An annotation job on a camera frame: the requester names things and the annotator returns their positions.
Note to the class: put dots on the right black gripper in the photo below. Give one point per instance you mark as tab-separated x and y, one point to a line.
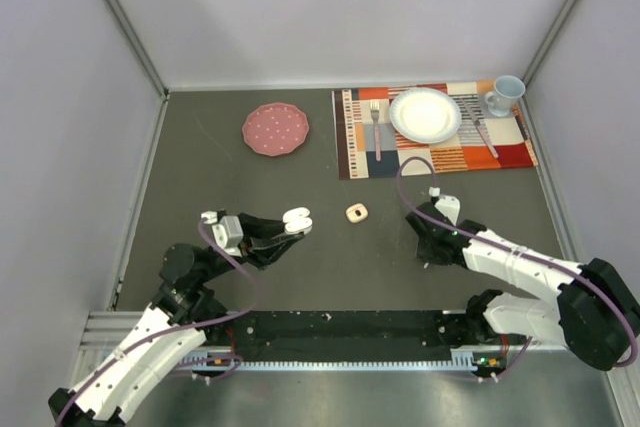
426	255

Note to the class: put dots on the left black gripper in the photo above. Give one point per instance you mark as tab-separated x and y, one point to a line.
262	243

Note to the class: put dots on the white earbud charging case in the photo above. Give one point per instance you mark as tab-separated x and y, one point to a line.
356	213

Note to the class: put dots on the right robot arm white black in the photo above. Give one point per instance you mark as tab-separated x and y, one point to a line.
586	308

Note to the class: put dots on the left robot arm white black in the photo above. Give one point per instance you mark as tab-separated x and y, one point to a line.
182	316

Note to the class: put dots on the pink polka dot plate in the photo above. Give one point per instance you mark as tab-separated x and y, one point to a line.
275	129

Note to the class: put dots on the patchwork colourful placemat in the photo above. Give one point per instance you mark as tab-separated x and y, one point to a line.
465	151

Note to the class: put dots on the white paper plate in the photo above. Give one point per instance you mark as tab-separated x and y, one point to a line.
425	115

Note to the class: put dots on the light blue mug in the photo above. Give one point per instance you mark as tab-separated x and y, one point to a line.
506	92

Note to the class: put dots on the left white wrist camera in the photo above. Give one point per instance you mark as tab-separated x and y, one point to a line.
224	230

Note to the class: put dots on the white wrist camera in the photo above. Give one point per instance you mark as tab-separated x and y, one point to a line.
224	230
448	206

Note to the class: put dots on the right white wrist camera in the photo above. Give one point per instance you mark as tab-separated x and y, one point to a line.
448	206

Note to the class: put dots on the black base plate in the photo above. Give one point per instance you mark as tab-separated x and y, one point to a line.
348	335

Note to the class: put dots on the grey slotted cable duct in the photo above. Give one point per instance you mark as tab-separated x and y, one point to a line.
455	361

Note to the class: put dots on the pink handled knife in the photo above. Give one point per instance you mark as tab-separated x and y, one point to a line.
479	128

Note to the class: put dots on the pink handled fork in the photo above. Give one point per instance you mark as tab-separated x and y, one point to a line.
375	116

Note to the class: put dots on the aluminium frame rail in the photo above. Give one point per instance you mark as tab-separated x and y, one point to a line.
107	329

